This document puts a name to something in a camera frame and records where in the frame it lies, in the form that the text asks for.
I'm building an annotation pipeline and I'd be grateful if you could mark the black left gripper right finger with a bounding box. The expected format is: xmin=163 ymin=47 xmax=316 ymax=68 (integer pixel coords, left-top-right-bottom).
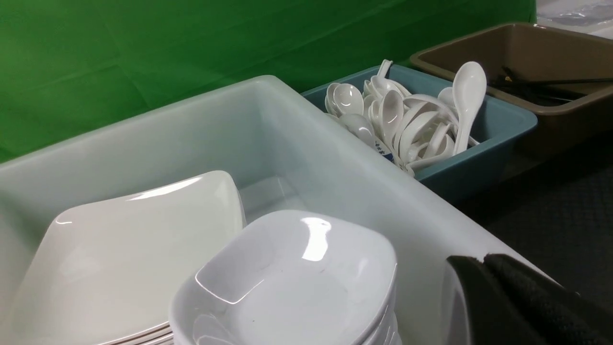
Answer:
xmin=483 ymin=253 xmax=612 ymax=345

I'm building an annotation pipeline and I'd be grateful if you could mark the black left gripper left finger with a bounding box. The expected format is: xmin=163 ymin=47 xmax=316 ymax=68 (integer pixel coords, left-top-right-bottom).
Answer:
xmin=441 ymin=255 xmax=547 ymax=345

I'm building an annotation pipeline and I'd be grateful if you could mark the black plastic serving tray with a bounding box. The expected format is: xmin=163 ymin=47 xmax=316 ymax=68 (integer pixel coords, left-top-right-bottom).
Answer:
xmin=455 ymin=132 xmax=613 ymax=311

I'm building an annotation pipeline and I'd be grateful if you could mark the teal plastic spoon bin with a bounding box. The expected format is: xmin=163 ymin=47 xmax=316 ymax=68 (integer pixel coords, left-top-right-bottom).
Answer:
xmin=301 ymin=65 xmax=538 ymax=203

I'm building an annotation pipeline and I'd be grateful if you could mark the stack of small white bowls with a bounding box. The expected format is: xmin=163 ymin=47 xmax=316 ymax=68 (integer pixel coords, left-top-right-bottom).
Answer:
xmin=169 ymin=210 xmax=401 ymax=345

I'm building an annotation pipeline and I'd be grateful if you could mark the pile of white soup spoons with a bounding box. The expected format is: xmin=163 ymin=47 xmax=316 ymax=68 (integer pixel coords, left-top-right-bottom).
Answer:
xmin=324 ymin=60 xmax=488 ymax=175

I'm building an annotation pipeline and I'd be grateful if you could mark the pile of black chopsticks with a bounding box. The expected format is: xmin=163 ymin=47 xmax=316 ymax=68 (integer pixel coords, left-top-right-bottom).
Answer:
xmin=488 ymin=66 xmax=613 ymax=106

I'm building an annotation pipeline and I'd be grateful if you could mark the brown plastic chopstick bin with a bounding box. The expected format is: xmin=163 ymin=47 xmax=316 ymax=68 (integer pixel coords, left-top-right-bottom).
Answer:
xmin=409 ymin=23 xmax=613 ymax=159

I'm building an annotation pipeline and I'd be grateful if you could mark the large white plastic tub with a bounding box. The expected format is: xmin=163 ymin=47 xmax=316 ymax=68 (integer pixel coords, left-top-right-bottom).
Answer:
xmin=1 ymin=76 xmax=532 ymax=345

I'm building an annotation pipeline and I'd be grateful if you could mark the clear plastic bag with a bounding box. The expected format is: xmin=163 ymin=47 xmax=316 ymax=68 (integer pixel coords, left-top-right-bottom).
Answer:
xmin=536 ymin=0 xmax=613 ymax=39

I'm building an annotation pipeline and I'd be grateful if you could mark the stack of white square plates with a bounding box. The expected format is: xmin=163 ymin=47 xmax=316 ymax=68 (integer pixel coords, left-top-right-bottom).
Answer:
xmin=1 ymin=171 xmax=245 ymax=345

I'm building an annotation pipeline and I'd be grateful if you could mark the green backdrop cloth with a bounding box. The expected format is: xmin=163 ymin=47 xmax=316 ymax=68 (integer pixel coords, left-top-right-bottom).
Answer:
xmin=0 ymin=0 xmax=536 ymax=162

